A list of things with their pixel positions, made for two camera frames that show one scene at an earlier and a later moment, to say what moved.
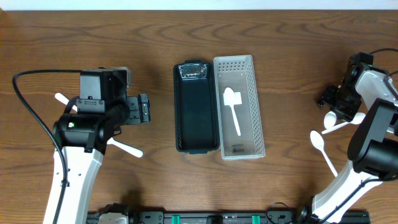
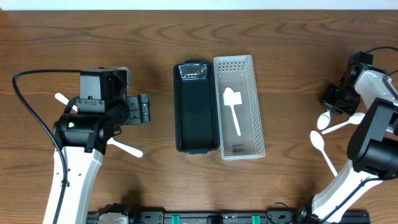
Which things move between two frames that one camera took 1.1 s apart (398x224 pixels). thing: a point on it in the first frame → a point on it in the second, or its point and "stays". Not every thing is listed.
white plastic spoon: [229, 98] stays
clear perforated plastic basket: [239, 107] stays
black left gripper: [140, 109] stays
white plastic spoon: [329, 119] → [323, 120]
